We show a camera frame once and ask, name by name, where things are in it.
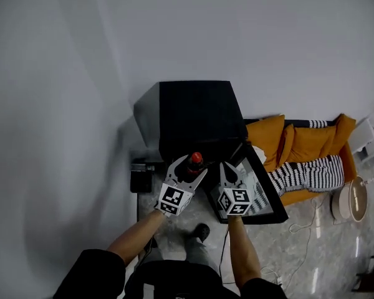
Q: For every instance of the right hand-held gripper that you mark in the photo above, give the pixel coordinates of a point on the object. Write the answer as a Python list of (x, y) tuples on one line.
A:
[(238, 195)]

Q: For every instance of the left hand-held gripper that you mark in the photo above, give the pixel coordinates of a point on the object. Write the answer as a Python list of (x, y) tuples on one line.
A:
[(173, 196)]

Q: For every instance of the dark bottle red cap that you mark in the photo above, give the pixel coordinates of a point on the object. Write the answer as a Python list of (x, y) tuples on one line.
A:
[(195, 159)]

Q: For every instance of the black waste bin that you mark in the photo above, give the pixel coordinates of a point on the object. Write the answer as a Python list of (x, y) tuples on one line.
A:
[(140, 182)]

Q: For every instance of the person's left forearm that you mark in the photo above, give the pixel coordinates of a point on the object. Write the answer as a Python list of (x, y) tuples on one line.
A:
[(134, 238)]

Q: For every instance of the person's right forearm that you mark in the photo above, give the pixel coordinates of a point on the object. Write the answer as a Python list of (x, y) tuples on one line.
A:
[(244, 254)]

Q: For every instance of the white cloth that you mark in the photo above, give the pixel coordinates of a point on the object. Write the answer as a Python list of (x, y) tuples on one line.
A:
[(259, 154)]

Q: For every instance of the black glass fridge door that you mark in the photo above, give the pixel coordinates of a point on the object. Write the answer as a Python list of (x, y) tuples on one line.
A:
[(269, 193)]

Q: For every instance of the person's black right shoe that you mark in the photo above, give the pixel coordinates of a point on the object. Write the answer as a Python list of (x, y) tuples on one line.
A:
[(202, 231)]

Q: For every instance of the person's black shoe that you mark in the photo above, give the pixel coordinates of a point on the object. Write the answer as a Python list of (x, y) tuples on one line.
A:
[(202, 231), (153, 242)]

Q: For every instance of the black cabinet fridge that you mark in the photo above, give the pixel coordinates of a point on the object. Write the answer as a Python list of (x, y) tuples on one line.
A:
[(196, 111)]

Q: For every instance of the person's black left shoe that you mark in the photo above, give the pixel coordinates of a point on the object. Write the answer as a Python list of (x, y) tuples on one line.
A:
[(153, 242)]

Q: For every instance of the person's grey trousers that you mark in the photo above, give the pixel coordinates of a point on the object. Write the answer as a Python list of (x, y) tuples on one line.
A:
[(196, 251)]

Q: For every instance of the black white striped blanket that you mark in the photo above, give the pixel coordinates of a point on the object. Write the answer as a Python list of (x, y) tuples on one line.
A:
[(308, 173)]

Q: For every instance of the orange sofa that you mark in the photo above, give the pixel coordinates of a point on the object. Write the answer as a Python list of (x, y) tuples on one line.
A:
[(308, 142)]

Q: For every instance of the striped throw pillow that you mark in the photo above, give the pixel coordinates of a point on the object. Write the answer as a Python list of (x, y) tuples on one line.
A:
[(318, 124)]

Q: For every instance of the person's black shirt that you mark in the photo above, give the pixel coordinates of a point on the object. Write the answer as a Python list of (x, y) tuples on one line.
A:
[(174, 279)]

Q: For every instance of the white box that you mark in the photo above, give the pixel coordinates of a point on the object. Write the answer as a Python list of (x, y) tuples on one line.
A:
[(369, 132)]

